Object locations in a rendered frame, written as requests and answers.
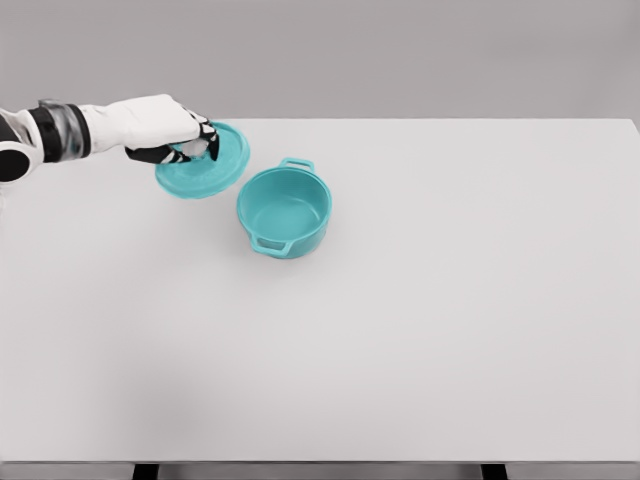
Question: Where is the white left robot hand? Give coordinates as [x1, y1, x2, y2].
[113, 93, 222, 166]

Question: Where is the teal pot lid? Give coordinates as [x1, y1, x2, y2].
[154, 120, 250, 200]

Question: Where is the teal pot with handles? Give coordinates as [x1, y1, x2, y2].
[236, 157, 333, 260]

